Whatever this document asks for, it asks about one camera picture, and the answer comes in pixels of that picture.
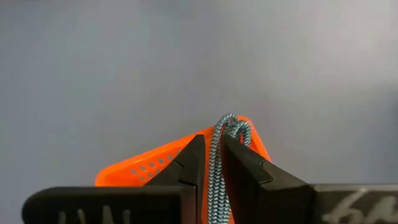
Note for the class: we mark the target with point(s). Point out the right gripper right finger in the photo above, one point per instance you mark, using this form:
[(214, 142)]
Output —
[(248, 177)]

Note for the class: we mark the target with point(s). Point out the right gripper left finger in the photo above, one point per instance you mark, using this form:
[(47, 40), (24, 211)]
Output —
[(183, 174)]

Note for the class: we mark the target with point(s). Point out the orange plastic basket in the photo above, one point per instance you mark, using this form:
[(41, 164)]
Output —
[(124, 175)]

